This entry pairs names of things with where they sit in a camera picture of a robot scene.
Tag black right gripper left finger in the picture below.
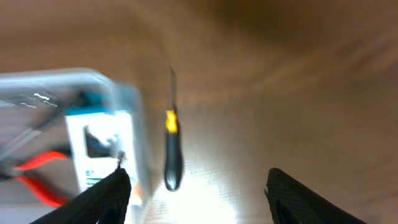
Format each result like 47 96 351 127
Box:
29 152 131 224

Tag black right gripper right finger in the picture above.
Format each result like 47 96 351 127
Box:
264 168 365 224

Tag blue white screwdriver box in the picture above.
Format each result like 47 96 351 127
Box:
65 91 144 207

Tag red handled pliers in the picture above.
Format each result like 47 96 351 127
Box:
1 151 72 207

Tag black yellow screwdriver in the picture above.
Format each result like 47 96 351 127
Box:
164 68 183 192

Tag clear plastic container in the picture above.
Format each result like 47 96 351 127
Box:
1 68 151 223

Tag small black handled hammer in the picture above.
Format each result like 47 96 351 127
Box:
1 91 85 160

